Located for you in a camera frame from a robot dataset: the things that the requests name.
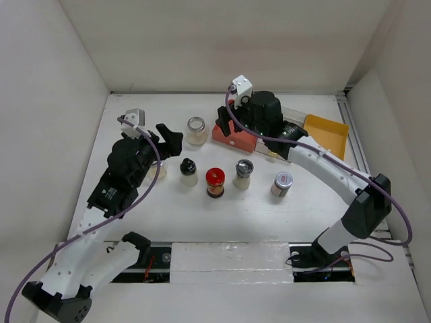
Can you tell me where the yellow tray box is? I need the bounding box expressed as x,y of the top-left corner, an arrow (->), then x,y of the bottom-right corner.
304,114 -> 350,160

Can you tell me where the black silver lid shaker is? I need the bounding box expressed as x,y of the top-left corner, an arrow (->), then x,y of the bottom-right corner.
232,159 -> 254,190

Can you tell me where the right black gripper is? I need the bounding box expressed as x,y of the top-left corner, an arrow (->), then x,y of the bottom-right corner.
215,94 -> 268,138

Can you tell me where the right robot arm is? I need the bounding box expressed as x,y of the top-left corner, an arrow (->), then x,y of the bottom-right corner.
215,85 -> 393,268

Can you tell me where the black knob lid shaker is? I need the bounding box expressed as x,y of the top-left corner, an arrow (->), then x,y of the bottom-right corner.
180,158 -> 199,187

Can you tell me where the red tray box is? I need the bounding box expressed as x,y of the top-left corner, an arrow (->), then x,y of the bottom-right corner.
211,120 -> 257,153

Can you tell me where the red lid sauce jar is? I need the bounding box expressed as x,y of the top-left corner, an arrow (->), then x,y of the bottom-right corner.
205,168 -> 226,199

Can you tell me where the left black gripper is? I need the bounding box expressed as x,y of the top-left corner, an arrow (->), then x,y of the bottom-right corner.
127,124 -> 181,187

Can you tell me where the silver flat lid jar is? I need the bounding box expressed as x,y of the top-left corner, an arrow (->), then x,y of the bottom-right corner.
271,172 -> 293,197

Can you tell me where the glass jar of rice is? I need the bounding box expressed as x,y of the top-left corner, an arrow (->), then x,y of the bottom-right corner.
186,116 -> 207,146

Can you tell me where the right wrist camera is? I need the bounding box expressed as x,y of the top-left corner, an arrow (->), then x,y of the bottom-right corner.
232,75 -> 253,109

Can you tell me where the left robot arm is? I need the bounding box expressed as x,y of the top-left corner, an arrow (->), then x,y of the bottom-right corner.
22,124 -> 183,322

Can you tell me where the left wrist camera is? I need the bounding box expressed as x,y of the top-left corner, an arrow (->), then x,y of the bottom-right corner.
121,108 -> 145,139

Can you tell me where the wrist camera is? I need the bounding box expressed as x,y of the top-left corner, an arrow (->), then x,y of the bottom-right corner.
121,108 -> 145,139
232,75 -> 253,109

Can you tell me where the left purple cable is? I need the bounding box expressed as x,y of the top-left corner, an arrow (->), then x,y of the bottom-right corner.
5,116 -> 161,323

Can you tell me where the clear plastic tray box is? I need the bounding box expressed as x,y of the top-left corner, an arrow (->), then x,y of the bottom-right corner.
255,106 -> 307,160

